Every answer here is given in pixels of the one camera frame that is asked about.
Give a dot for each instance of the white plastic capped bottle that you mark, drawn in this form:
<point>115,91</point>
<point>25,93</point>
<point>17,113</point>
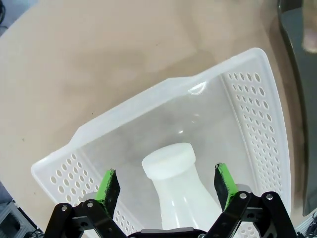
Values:
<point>180,193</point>

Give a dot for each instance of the white perforated basket with bottle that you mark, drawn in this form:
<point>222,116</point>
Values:
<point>250,124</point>

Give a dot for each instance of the person's right hand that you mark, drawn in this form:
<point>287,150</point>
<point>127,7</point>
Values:
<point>310,37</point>

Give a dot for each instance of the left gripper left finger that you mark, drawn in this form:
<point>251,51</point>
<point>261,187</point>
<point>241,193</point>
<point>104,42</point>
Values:
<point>109,193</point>

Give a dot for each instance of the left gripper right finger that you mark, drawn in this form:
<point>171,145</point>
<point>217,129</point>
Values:
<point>224,188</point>

